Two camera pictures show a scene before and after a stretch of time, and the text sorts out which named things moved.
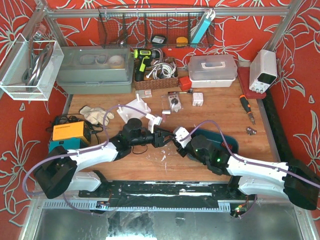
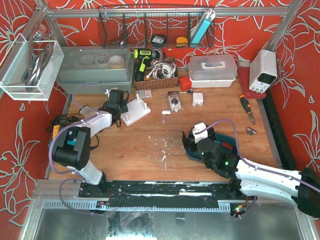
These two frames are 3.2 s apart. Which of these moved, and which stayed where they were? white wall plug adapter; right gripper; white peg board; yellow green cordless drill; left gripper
Moved: right gripper; left gripper
Stayed: white wall plug adapter; yellow green cordless drill; white peg board
